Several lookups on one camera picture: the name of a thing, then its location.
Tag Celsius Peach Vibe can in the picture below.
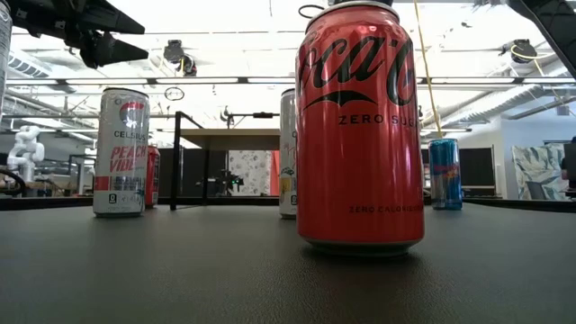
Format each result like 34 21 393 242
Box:
92 86 151 219

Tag red Coca-Cola Zero Sugar can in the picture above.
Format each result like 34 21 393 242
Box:
295 1 426 257

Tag black screen panel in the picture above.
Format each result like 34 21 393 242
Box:
458 146 496 197

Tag black table mat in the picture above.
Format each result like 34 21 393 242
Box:
0 202 576 324

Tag ceiling cable reel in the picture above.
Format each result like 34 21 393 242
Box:
499 38 539 64
162 39 198 77

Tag distant black robot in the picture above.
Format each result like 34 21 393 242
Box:
211 169 245 197

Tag blue Red Bull can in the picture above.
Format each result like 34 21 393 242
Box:
427 138 464 212

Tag small wooden shelf black legs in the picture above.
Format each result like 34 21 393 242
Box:
168 111 298 212

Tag black table frame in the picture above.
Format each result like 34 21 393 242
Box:
0 195 576 213

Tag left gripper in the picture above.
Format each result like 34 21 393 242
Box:
6 0 150 69

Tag orange panel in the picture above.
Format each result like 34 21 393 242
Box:
269 150 281 197

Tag leaf patterned panel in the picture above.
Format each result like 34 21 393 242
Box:
511 142 569 202

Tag yellow cable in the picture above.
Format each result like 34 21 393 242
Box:
412 0 445 139

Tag floral patterned panel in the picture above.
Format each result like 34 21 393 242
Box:
228 150 273 197

